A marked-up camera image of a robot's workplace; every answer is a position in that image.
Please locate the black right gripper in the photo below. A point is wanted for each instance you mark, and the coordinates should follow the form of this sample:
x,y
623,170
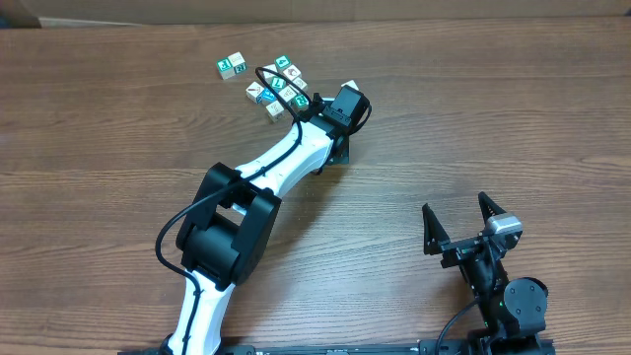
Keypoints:
x,y
437,238

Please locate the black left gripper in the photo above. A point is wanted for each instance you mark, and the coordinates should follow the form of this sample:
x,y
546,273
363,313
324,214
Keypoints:
x,y
344,152

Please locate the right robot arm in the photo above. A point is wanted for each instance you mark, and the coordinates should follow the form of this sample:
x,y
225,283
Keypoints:
x,y
513,311

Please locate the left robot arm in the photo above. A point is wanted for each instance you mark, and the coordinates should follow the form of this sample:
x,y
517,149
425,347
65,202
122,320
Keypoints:
x,y
225,230

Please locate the green-top wooden block right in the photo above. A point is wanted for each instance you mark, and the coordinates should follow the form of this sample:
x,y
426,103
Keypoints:
x,y
301,102

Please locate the green-top wooden block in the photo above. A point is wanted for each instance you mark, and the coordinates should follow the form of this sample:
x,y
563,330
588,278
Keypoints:
x,y
301,102
225,68
282,62

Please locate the lone plain wooden block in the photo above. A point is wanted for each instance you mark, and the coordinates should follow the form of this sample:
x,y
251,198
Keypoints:
x,y
352,84

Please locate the plain wooden block lower middle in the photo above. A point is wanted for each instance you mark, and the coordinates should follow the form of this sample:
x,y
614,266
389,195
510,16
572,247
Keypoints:
x,y
275,111

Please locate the plain wooden block centre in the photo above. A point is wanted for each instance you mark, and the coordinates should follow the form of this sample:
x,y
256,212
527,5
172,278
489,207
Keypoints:
x,y
287,94

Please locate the wooden block brown picture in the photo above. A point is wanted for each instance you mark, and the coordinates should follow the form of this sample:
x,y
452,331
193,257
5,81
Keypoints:
x,y
299,85

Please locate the blue-top wooden block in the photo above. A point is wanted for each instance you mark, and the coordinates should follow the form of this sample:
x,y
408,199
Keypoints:
x,y
267,96

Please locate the wooden block animal picture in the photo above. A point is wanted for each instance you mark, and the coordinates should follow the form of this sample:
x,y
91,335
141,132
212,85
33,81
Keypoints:
x,y
292,72

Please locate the green letter wooden block centre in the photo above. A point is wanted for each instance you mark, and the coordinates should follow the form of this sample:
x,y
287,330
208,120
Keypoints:
x,y
278,84

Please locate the plain wooden block upper middle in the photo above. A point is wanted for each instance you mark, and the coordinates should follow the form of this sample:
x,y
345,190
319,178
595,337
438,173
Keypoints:
x,y
269,73

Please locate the wooden block pencil picture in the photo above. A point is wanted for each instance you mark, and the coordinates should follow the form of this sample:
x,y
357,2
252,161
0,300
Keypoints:
x,y
254,92

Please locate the green-top wooden block upper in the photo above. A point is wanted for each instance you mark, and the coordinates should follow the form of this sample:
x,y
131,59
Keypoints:
x,y
282,62

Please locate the plain wooden block green side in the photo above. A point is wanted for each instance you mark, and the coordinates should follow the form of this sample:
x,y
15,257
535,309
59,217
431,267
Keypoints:
x,y
238,62

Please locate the green-top wooden block far left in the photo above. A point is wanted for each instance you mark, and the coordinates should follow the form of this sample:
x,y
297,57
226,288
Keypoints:
x,y
225,68

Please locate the brown cardboard backdrop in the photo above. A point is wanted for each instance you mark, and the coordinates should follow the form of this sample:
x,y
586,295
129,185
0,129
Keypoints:
x,y
36,13

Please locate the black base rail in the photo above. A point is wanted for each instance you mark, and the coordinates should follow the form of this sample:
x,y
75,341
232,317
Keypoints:
x,y
422,347

